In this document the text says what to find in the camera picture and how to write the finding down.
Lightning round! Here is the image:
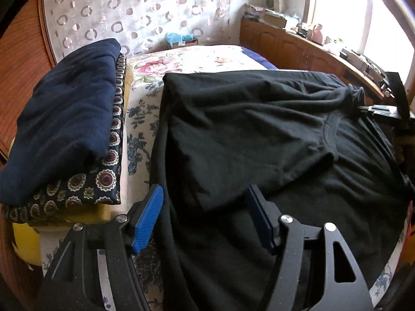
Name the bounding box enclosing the flat cardboard box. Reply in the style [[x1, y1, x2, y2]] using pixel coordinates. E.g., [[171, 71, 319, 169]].
[[264, 12, 292, 29]]

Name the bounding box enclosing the stack of magazines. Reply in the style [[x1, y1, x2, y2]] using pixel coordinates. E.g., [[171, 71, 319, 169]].
[[243, 3, 269, 23]]

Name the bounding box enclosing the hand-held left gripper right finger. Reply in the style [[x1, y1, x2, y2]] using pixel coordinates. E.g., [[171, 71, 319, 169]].
[[245, 184, 373, 311]]

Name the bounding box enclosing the dark medallion-print folded cloth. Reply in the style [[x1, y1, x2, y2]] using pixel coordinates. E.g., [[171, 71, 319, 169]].
[[2, 53, 128, 224]]

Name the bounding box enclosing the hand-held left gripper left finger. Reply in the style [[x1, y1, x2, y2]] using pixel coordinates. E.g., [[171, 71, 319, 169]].
[[35, 184, 164, 311]]

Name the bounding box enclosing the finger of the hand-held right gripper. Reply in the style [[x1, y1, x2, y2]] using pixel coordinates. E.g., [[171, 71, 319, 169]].
[[358, 104, 399, 118]]

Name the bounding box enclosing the sheer circle-pattern curtain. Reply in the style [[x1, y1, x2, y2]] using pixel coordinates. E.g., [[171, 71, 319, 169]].
[[42, 0, 286, 63]]

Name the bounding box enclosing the light blue cloth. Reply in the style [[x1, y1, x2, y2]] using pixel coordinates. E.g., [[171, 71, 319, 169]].
[[166, 32, 195, 45]]

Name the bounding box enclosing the long wooden cabinet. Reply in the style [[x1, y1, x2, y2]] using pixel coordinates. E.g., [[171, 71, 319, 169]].
[[240, 18, 390, 104]]

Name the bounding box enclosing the navy folded garment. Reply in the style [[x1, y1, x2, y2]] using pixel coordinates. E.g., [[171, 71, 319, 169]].
[[0, 38, 121, 206]]

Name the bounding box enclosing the wooden-framed window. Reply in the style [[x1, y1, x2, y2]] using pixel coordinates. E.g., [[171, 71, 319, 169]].
[[305, 0, 415, 78]]

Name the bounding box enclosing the blue floral bedsheet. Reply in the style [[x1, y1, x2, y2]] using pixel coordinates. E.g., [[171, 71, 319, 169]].
[[39, 81, 411, 311]]

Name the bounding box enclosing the blue blanket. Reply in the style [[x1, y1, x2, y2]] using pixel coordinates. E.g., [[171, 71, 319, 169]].
[[241, 47, 279, 70]]

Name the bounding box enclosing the black printed t-shirt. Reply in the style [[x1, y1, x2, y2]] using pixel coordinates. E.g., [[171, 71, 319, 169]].
[[147, 69, 415, 311]]

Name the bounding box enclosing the pink floral quilt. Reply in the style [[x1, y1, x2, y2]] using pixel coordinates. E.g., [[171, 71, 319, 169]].
[[126, 45, 269, 86]]

